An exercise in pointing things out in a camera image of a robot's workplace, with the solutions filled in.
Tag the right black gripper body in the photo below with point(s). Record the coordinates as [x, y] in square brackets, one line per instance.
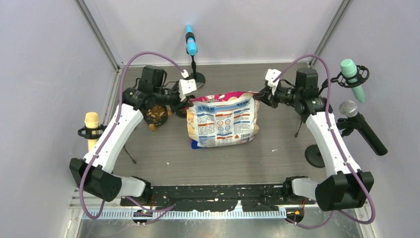
[287, 95]

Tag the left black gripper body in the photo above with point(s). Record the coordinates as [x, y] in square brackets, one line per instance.
[167, 96]

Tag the colourful pet food bag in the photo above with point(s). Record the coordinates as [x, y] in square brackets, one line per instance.
[222, 119]

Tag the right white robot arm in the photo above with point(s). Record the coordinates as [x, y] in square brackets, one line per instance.
[346, 185]

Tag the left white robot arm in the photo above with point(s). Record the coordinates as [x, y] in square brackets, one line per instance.
[94, 172]

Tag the round black pet bowl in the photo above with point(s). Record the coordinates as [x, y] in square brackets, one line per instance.
[180, 112]

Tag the cat-ear black pet bowl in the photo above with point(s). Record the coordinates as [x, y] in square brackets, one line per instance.
[156, 116]

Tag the grey black handheld microphone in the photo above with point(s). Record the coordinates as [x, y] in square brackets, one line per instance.
[356, 121]

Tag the blue microphone on stand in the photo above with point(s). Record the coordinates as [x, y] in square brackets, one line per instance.
[191, 50]

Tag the round black stand base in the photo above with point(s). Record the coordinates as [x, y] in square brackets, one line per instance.
[314, 157]

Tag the yellow microphone on tripod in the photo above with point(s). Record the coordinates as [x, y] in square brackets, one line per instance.
[92, 131]

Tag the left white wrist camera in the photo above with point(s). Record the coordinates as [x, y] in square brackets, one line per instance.
[186, 87]

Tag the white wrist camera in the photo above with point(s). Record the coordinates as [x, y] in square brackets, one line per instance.
[272, 80]
[186, 87]

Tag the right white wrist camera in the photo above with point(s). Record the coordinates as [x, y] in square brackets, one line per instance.
[272, 80]

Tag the green microphone with shock mount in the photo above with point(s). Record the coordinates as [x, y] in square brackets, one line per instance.
[351, 76]

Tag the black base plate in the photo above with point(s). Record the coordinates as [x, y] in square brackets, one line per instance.
[215, 198]

